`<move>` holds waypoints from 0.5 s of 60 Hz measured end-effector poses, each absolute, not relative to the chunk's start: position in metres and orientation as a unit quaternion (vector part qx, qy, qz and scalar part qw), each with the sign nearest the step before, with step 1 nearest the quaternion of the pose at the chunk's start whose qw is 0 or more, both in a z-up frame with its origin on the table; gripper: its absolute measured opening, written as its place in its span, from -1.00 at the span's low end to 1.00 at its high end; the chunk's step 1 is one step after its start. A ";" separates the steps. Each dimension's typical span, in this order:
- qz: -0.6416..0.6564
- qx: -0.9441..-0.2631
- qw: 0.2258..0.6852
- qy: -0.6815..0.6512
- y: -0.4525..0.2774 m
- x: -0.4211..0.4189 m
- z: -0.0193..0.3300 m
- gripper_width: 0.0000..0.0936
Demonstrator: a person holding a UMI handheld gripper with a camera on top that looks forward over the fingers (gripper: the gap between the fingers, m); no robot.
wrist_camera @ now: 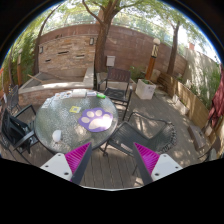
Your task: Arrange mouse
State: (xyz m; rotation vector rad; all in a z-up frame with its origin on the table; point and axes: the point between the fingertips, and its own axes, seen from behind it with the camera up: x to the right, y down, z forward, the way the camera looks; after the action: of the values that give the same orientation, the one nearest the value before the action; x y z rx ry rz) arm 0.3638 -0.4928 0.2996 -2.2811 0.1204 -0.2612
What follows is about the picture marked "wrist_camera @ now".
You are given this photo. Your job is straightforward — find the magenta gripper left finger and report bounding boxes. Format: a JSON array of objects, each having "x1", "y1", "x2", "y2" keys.
[{"x1": 41, "y1": 143, "x2": 92, "y2": 185}]

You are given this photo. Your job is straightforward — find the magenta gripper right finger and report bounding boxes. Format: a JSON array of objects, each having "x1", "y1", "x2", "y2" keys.
[{"x1": 133, "y1": 143, "x2": 182, "y2": 185}]

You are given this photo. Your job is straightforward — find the black metal chair near right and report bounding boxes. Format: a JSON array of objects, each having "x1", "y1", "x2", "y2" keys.
[{"x1": 104, "y1": 111, "x2": 177, "y2": 156}]

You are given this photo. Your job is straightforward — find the black metal chair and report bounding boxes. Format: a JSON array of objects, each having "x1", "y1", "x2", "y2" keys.
[
  {"x1": 104, "y1": 111, "x2": 177, "y2": 156},
  {"x1": 96, "y1": 67, "x2": 133, "y2": 116},
  {"x1": 1, "y1": 104, "x2": 38, "y2": 154}
]

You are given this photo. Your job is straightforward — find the round glass patio table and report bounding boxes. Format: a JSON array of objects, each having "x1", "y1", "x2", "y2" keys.
[{"x1": 35, "y1": 90, "x2": 118, "y2": 153}]

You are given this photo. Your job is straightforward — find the purple paw print mousepad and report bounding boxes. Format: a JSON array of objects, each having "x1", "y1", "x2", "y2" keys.
[{"x1": 78, "y1": 108, "x2": 113, "y2": 132}]

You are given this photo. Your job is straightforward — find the yellow square sticky note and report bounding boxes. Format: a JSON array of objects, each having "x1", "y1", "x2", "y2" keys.
[{"x1": 69, "y1": 106, "x2": 81, "y2": 113}]

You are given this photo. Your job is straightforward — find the black metal chair left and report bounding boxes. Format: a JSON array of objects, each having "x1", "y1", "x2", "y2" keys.
[{"x1": 1, "y1": 104, "x2": 38, "y2": 154}]

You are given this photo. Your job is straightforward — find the white papers on table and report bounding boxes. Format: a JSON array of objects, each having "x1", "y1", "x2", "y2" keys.
[{"x1": 53, "y1": 91, "x2": 72, "y2": 100}]

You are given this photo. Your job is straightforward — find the white box on table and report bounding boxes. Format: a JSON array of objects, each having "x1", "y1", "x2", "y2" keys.
[{"x1": 72, "y1": 89, "x2": 87, "y2": 98}]

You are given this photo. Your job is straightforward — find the green small object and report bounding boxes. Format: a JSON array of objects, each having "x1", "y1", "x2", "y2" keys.
[{"x1": 97, "y1": 94, "x2": 106, "y2": 99}]

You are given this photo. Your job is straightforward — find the white square planter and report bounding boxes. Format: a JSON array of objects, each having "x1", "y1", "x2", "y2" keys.
[{"x1": 136, "y1": 79, "x2": 156, "y2": 100}]

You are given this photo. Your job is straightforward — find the black metal chair far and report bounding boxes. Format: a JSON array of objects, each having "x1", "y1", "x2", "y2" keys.
[{"x1": 96, "y1": 67, "x2": 133, "y2": 116}]

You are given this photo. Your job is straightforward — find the large tree trunk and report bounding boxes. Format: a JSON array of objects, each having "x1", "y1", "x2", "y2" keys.
[{"x1": 82, "y1": 0, "x2": 125, "y2": 72}]

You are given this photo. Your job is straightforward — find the lamp post with globe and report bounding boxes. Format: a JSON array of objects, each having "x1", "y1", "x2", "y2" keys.
[{"x1": 145, "y1": 38, "x2": 160, "y2": 80}]

